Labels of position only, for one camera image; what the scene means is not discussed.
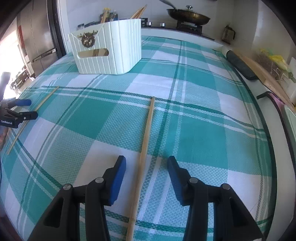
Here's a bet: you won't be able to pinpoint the wooden chopstick four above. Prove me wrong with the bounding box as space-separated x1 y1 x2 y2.
126 97 155 241

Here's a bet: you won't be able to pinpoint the cream utensil holder box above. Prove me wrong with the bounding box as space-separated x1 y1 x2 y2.
68 19 142 75

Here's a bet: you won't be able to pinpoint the silver refrigerator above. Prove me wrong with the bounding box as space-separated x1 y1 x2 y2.
16 0 66 77

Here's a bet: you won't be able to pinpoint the green plastic cutting board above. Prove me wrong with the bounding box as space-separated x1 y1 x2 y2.
283 105 296 149

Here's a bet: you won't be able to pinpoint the black gas stove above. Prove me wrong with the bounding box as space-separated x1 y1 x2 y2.
141 18 214 41

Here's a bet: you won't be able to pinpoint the black rolled mat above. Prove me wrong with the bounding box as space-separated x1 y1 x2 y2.
226 50 258 81

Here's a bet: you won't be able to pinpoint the wooden chopstick two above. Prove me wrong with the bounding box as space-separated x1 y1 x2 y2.
100 8 109 23

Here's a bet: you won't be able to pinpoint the wire basket with bags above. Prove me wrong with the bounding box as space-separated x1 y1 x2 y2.
256 49 295 83

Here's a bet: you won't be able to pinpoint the teal plaid tablecloth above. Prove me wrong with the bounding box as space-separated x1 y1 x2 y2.
1 36 275 240

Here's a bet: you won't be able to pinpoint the condiment bottles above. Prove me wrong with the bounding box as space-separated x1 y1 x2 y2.
100 8 118 22

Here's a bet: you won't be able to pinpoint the wooden chopstick six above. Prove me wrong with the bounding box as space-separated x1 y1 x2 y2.
130 4 147 19

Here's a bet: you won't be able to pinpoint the wooden chopstick three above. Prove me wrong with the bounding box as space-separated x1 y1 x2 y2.
6 86 60 156

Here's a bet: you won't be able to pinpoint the spice jar rack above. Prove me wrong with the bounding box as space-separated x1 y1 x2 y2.
77 21 100 30

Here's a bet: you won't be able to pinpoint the wok with glass lid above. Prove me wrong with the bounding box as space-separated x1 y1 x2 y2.
160 0 210 26

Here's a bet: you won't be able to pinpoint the wooden cutting board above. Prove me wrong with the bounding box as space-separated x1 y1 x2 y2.
234 50 295 113

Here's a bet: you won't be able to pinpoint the wooden chopstick seven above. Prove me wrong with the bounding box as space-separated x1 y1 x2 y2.
130 7 143 19

